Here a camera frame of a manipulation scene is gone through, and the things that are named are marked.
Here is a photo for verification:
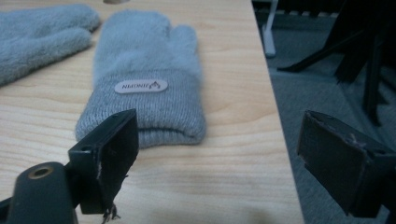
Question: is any white stand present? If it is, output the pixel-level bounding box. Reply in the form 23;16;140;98
261;0;279;58

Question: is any black chair base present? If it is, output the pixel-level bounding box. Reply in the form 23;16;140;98
277;0;396;127

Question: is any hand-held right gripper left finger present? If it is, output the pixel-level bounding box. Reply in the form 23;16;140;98
67;108;140;224

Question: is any grey mitten with label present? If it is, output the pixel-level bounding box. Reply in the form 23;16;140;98
75;8;207;148

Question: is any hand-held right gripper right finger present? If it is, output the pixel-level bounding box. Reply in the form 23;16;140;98
296;109;396;218

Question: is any grey fluffy mitten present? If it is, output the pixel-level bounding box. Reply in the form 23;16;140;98
0;3;101;88

